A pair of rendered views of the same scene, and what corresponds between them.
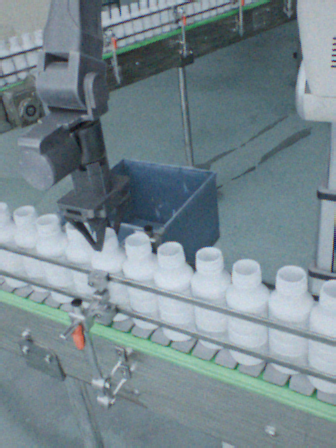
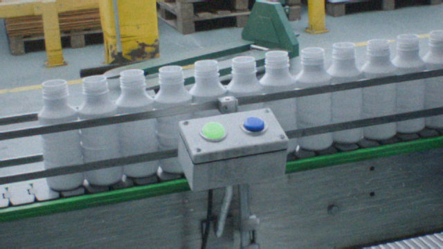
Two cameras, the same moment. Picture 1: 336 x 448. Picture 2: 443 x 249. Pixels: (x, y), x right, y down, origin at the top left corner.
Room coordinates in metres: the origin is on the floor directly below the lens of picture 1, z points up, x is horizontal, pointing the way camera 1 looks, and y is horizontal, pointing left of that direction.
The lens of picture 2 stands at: (1.26, -1.31, 1.51)
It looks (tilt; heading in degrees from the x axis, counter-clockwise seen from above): 18 degrees down; 130
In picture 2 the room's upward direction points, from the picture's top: 3 degrees counter-clockwise
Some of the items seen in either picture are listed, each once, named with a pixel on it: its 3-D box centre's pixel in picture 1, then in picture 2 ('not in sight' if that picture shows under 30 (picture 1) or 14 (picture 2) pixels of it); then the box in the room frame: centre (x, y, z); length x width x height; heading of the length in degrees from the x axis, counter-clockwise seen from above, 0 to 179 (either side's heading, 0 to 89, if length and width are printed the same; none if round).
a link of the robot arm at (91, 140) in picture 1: (80, 141); not in sight; (0.64, 0.11, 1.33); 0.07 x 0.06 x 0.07; 147
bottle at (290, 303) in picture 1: (290, 320); (313, 99); (0.49, -0.15, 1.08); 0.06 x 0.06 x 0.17
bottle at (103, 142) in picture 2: not in sight; (100, 130); (0.30, -0.44, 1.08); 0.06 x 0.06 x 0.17
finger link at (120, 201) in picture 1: (102, 217); not in sight; (0.65, 0.10, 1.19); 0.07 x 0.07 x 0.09; 56
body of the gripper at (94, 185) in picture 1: (91, 178); not in sight; (0.65, 0.10, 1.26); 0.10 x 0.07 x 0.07; 146
